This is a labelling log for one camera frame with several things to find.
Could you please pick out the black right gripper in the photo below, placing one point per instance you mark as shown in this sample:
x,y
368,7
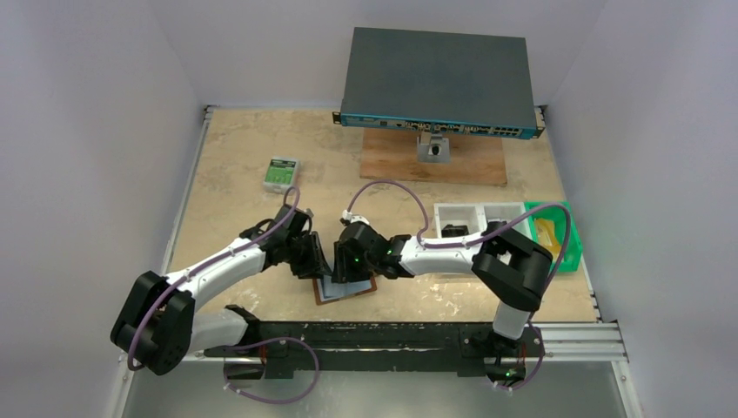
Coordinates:
x,y
348,258

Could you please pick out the green white small box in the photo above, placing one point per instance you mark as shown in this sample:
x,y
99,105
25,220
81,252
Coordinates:
x,y
281,174

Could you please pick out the brown wooden board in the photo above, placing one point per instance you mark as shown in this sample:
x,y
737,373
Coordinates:
x,y
392,154

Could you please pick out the green plastic bin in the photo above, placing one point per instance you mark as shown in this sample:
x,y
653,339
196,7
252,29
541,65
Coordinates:
x,y
571,259

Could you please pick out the white middle plastic bin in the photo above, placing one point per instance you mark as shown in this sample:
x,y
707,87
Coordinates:
x,y
508,211

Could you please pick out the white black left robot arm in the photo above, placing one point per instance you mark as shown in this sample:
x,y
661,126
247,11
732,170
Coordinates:
x,y
161,322

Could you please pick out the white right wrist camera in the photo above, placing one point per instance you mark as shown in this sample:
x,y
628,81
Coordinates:
x,y
348,217

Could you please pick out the grey camera on mount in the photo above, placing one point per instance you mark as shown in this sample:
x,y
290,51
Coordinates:
x,y
433,148

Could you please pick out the yellow items in green bin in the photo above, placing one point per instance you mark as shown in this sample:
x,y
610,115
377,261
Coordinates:
x,y
546,234

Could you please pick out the black cards in left bin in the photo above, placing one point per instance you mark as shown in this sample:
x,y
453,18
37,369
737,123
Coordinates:
x,y
451,230

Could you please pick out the grey blue network switch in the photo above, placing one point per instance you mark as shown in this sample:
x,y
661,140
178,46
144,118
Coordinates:
x,y
438,82

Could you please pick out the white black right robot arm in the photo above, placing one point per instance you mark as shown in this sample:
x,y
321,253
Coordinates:
x,y
512,266

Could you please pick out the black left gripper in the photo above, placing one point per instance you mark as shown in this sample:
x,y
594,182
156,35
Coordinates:
x,y
311,254

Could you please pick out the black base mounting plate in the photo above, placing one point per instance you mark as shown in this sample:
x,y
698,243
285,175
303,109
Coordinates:
x,y
468,349

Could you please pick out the white plastic bin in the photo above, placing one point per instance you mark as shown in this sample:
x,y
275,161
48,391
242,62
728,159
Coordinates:
x,y
469,215
508,211

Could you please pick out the white left plastic bin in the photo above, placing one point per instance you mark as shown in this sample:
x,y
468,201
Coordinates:
x,y
469,215

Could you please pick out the brown leather card holder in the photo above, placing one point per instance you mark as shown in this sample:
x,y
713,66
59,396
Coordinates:
x,y
325,291

